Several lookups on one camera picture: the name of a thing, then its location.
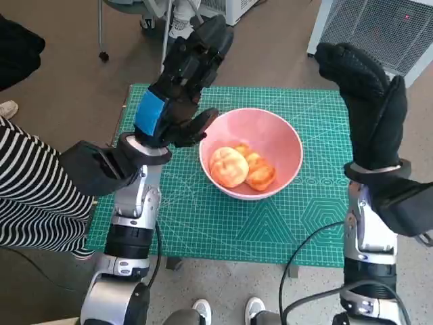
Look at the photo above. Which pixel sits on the black knitted gloved right hand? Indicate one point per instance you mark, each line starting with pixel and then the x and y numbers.
pixel 375 118

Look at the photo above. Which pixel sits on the round toy bread bun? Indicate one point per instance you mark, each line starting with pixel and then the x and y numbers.
pixel 228 167

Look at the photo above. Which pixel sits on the silver metal pole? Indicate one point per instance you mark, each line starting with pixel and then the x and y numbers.
pixel 165 40

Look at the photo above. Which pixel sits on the grey office chair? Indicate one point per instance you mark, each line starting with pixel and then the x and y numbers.
pixel 125 6

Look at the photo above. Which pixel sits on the grey table bracket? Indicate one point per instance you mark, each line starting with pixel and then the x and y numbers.
pixel 173 264
pixel 293 271

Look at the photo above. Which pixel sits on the pink bowl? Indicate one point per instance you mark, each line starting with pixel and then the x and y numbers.
pixel 280 135

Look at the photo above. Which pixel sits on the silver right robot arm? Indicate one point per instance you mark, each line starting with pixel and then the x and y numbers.
pixel 368 237

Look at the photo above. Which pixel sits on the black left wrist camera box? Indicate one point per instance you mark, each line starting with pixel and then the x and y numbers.
pixel 91 169

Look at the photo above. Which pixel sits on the white freezer cabinet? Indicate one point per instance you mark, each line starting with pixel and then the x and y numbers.
pixel 236 11

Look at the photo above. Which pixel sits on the green cutting mat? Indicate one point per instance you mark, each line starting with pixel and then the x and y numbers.
pixel 216 223

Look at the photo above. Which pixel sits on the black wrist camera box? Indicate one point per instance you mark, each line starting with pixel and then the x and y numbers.
pixel 91 169
pixel 406 210

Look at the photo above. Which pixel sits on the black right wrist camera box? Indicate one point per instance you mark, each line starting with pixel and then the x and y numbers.
pixel 406 210

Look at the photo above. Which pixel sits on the braided toy bread loaf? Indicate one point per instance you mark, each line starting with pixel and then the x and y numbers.
pixel 260 176

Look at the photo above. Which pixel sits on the robot right leg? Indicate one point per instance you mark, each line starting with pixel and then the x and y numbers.
pixel 255 309

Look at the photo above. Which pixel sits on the person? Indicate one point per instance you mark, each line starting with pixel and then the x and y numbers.
pixel 177 23
pixel 34 189

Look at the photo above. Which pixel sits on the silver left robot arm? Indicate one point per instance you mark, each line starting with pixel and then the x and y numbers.
pixel 132 203

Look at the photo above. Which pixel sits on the white appliance with mesh grille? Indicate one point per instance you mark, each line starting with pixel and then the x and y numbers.
pixel 379 27

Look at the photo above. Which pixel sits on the bare black left hand blue tape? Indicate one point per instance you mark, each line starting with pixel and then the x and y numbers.
pixel 179 94

